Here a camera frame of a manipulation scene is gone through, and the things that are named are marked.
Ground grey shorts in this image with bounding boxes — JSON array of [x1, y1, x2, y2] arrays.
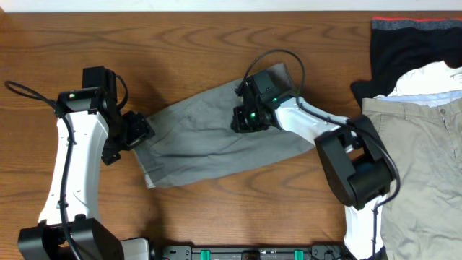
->
[[135, 79, 314, 189]]

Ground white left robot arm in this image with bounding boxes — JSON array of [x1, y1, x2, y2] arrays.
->
[[18, 87, 154, 259]]

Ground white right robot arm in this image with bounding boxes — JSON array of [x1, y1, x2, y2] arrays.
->
[[231, 78, 396, 259]]

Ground black garment red waistband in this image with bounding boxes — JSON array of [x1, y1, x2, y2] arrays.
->
[[350, 17, 461, 105]]

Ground white shirt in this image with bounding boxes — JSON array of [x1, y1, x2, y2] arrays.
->
[[375, 61, 461, 107]]

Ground beige khaki shorts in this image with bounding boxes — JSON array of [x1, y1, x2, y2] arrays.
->
[[362, 99, 461, 259]]

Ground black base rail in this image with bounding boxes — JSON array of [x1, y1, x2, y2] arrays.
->
[[150, 243, 356, 260]]

